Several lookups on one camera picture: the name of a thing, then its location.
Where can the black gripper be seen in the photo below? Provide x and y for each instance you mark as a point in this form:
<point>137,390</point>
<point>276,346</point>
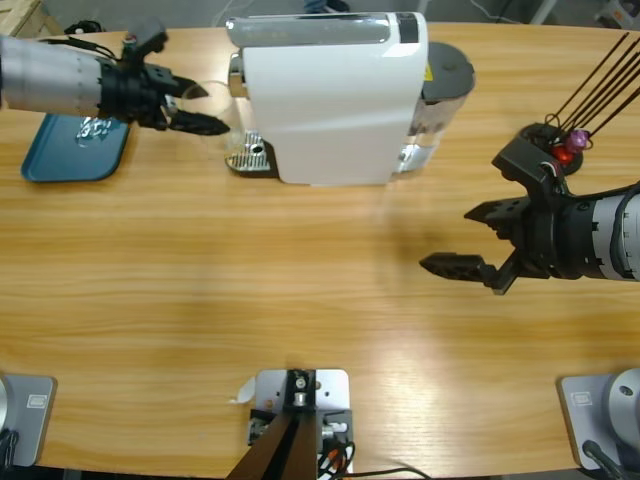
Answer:
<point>130,95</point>
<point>560,240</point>

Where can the clear drinking glass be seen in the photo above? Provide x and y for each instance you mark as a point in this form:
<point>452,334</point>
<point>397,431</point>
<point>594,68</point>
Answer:
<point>222,102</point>

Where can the red coffee capsule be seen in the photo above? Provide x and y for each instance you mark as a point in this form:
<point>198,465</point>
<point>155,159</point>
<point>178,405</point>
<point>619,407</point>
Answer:
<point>564,154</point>

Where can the purple coffee capsule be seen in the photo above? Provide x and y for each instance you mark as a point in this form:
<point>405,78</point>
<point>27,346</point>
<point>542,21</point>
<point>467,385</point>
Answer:
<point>579,140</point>

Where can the white capsule coffee machine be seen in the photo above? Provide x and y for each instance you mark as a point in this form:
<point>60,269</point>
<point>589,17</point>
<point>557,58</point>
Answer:
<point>330,115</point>

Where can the metal drip tray grate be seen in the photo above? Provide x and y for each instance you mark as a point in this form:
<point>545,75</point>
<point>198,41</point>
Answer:
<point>252,157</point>

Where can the crumpled clear foil wrapper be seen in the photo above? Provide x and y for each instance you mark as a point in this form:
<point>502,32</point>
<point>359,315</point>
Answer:
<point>92,131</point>

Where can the black floor equipment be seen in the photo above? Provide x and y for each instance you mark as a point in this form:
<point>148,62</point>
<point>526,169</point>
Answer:
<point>82,27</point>

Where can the teal plastic serving tray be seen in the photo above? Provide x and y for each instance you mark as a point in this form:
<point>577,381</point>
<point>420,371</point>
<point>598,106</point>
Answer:
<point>65,160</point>

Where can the black capsule holder with rods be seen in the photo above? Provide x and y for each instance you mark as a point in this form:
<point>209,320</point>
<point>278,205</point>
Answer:
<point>580,117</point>

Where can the bystander in blue jeans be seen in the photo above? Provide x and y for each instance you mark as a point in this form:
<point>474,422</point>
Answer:
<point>327,5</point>

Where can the clear water tank grey lid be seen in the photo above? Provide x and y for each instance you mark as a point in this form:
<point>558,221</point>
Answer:
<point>447,70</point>

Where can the wooden crate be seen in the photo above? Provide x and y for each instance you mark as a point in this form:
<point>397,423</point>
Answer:
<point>15,15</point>

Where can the white mounting block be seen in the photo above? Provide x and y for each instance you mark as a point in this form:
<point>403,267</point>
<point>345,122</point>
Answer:
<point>332,390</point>

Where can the white paper tab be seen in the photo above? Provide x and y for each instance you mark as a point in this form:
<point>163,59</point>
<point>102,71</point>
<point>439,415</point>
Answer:
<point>246,391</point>

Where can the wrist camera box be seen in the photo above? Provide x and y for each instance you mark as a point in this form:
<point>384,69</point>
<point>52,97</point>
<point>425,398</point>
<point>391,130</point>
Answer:
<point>520,157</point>
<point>147,35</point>

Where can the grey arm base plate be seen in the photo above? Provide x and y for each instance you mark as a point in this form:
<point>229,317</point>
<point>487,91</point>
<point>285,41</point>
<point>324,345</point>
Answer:
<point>590,415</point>
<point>27,420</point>

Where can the grey metal frame leg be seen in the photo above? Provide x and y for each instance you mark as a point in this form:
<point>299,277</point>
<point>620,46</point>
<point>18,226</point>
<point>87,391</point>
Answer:
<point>544,11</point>

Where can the dark brown post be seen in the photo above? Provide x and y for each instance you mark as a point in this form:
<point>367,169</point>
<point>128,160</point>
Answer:
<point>285,445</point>

